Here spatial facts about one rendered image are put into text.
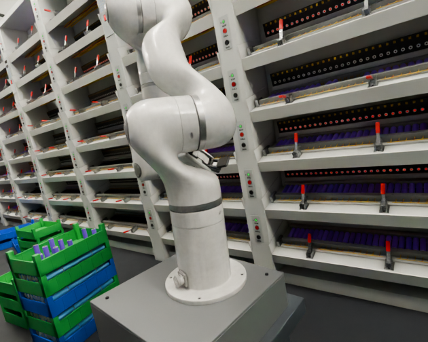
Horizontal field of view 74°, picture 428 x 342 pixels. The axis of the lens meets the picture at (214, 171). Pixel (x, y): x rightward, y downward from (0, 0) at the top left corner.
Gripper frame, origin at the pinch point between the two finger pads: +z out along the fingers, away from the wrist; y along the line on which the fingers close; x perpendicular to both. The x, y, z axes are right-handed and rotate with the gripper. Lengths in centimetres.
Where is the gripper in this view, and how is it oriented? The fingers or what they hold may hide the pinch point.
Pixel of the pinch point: (214, 153)
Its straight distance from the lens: 77.1
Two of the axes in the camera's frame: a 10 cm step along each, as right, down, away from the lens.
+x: 3.1, -8.6, 4.0
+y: -7.0, -4.9, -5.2
